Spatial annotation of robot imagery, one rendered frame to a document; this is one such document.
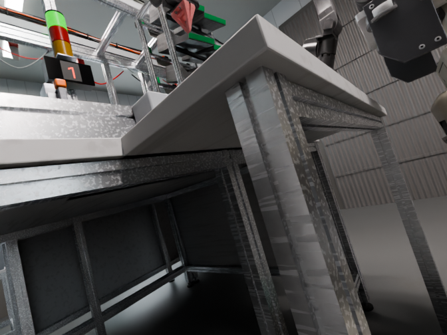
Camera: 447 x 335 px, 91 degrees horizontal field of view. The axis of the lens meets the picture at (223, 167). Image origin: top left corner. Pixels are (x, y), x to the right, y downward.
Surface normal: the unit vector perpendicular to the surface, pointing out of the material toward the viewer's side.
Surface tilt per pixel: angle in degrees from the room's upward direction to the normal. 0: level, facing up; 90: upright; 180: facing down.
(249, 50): 90
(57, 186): 90
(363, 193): 90
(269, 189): 90
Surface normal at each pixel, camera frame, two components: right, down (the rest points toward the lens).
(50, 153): 0.72, -0.27
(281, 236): -0.66, 0.12
